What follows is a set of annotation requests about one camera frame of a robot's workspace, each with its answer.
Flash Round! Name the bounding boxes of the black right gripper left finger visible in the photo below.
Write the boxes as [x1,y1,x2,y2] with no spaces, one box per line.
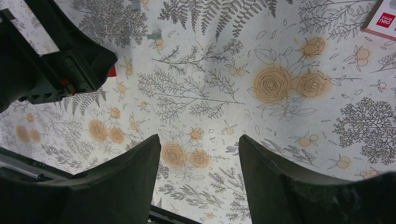
[0,134,161,224]

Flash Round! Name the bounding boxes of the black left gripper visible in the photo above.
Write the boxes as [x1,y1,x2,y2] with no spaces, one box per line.
[0,0,117,111]

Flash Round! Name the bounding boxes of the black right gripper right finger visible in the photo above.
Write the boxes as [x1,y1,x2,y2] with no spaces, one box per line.
[239,135,396,224]

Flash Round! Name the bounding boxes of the red white staple box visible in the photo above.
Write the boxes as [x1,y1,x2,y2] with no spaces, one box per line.
[361,0,396,41]

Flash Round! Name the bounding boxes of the small loose staple piece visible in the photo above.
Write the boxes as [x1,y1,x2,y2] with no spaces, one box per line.
[147,29,162,40]

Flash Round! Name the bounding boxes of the floral patterned table mat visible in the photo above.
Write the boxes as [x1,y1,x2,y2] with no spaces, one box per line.
[0,0,396,224]

